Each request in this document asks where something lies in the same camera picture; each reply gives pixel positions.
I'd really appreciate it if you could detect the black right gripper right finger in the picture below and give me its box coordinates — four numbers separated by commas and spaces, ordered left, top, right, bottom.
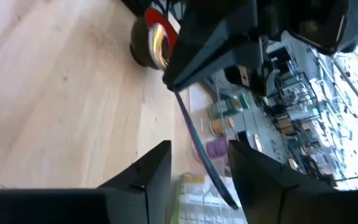
228, 139, 329, 224

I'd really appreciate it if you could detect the red and black bowl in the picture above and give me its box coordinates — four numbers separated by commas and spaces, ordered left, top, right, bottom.
129, 7, 180, 70

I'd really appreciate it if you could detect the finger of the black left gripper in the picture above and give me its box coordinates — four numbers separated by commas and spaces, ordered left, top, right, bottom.
162, 0, 262, 93
223, 60, 275, 97

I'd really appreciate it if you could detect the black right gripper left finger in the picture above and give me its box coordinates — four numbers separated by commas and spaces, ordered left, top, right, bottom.
73, 140, 172, 224

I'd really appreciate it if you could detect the wide clear plastic bin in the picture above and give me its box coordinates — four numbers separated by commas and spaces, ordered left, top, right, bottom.
188, 83, 270, 162

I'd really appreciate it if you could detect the green spice jar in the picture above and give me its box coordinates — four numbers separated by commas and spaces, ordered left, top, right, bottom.
208, 92, 252, 121

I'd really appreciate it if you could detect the storage rack with bins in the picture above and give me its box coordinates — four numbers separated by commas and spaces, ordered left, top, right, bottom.
259, 46, 332, 150

